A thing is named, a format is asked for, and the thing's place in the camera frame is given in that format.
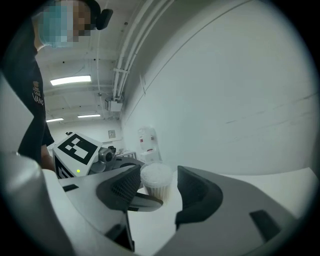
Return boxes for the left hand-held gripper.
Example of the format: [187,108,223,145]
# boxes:
[51,131,147,180]

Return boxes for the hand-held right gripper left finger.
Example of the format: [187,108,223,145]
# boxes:
[57,163,143,251]

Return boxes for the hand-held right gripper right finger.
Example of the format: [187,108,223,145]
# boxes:
[154,164,301,256]

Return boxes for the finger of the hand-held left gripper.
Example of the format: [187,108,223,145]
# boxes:
[127,192,164,213]

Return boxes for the clear cotton swab container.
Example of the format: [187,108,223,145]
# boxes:
[139,161,174,202]

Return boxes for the person's left forearm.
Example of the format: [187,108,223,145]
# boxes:
[39,143,56,173]

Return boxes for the white junction box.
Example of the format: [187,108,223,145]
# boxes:
[107,99,124,113]

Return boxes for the clear plastic bag red labels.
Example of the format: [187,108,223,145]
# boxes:
[137,126,159,154]

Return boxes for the white ceiling pipes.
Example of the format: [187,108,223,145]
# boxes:
[111,0,176,101]

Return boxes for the person's black t-shirt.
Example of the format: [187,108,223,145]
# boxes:
[1,14,55,166]

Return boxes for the person's face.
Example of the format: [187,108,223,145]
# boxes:
[72,0,93,37]

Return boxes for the light blue face mask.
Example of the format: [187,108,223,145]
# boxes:
[31,4,76,50]

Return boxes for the black head-mounted camera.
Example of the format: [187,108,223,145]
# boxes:
[83,0,114,31]

